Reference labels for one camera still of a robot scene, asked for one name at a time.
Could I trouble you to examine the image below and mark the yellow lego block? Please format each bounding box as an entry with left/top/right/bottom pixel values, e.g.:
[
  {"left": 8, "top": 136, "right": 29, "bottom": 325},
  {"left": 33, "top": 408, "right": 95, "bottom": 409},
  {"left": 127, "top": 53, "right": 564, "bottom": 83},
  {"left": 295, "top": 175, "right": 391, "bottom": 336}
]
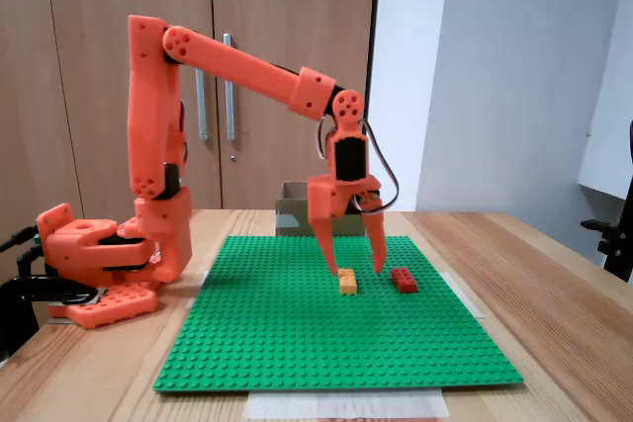
[{"left": 337, "top": 267, "right": 360, "bottom": 296}]

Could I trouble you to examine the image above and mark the brown cardboard box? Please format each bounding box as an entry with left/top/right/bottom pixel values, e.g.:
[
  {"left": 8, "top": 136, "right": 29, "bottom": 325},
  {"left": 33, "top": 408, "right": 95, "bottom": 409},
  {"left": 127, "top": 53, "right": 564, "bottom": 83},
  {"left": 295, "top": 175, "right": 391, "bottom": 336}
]
[{"left": 275, "top": 180, "right": 368, "bottom": 238}]

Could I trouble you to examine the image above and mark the red lego block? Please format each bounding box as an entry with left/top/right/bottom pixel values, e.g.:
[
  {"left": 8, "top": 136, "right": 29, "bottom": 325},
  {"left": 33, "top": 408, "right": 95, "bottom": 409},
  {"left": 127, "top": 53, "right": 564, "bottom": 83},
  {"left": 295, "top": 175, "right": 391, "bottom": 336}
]
[{"left": 391, "top": 267, "right": 419, "bottom": 294}]

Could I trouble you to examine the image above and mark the green lego baseplate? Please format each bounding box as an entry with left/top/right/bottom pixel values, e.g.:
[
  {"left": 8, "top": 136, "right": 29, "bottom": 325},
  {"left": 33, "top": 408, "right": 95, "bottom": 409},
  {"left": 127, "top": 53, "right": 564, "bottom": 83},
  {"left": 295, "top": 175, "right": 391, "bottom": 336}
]
[{"left": 152, "top": 235, "right": 525, "bottom": 393}]

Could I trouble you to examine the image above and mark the short masking tape strip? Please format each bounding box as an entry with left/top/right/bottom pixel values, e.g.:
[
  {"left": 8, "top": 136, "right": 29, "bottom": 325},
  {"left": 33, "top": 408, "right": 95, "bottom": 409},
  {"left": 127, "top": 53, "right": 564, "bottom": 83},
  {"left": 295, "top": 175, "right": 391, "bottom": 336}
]
[
  {"left": 444, "top": 271, "right": 486, "bottom": 320},
  {"left": 185, "top": 271, "right": 212, "bottom": 309}
]

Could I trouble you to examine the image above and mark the long masking tape strip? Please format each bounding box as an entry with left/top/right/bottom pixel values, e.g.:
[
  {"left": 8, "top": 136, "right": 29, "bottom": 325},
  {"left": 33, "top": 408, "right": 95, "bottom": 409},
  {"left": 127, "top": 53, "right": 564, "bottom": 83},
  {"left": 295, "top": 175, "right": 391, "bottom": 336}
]
[{"left": 244, "top": 388, "right": 451, "bottom": 421}]

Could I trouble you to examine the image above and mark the wooden cabinet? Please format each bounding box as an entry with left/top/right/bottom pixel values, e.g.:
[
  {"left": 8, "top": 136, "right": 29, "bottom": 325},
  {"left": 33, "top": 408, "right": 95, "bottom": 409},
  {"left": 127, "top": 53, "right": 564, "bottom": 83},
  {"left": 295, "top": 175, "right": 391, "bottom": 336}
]
[{"left": 0, "top": 0, "right": 383, "bottom": 245}]

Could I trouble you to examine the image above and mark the black stand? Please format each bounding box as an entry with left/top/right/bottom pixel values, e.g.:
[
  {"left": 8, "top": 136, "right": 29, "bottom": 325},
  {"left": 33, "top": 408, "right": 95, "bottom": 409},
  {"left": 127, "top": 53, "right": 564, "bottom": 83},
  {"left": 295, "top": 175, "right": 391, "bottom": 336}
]
[{"left": 581, "top": 119, "right": 633, "bottom": 285}]

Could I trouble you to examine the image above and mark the black table clamp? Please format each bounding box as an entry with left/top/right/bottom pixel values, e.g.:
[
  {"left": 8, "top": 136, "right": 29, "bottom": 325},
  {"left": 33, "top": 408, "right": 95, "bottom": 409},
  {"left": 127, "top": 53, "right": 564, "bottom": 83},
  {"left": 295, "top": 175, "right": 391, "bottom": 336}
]
[{"left": 0, "top": 273, "right": 103, "bottom": 364}]

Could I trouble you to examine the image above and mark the gripper servo cable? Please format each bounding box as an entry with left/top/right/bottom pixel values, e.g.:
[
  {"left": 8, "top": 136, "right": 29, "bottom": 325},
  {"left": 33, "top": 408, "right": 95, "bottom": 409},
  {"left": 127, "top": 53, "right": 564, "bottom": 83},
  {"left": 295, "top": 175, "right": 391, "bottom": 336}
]
[{"left": 316, "top": 115, "right": 401, "bottom": 215}]

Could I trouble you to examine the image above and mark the metal cabinet handle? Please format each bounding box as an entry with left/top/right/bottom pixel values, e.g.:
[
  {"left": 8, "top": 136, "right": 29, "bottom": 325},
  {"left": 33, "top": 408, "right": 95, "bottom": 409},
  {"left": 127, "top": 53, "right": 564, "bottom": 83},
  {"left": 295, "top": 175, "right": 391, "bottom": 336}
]
[
  {"left": 223, "top": 33, "right": 237, "bottom": 142},
  {"left": 195, "top": 68, "right": 209, "bottom": 141}
]

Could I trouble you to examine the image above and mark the black power cable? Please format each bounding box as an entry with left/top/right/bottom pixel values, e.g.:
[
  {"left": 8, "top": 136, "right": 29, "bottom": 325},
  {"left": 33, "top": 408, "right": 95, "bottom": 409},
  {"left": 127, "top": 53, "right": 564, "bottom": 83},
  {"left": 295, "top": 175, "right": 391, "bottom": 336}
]
[{"left": 0, "top": 226, "right": 41, "bottom": 253}]

